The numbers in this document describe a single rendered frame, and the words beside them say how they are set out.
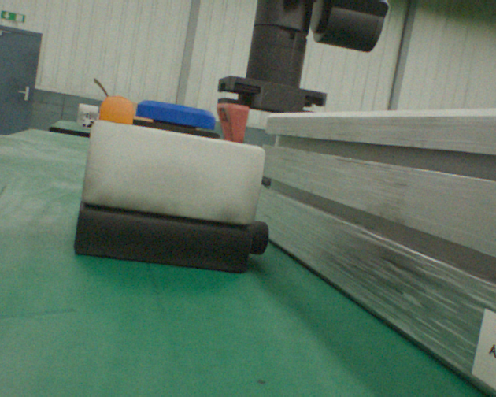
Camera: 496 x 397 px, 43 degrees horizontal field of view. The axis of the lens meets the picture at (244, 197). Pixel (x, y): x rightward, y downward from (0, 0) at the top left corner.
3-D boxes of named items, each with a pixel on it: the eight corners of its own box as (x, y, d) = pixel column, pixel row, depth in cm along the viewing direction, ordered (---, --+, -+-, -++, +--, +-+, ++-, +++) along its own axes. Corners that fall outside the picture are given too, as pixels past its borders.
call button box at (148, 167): (77, 224, 35) (94, 113, 34) (243, 245, 37) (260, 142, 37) (72, 254, 27) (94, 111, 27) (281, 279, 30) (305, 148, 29)
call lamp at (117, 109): (98, 119, 28) (102, 93, 28) (131, 124, 29) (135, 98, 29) (98, 119, 27) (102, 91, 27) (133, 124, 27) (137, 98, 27)
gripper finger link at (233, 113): (286, 187, 62) (302, 94, 61) (217, 178, 61) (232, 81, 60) (268, 181, 69) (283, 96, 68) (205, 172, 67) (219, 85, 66)
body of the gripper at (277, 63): (326, 112, 62) (338, 37, 62) (227, 94, 60) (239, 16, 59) (305, 112, 69) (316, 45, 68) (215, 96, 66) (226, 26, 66)
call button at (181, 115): (130, 135, 33) (135, 98, 33) (203, 148, 34) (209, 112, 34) (134, 138, 29) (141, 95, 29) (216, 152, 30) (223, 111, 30)
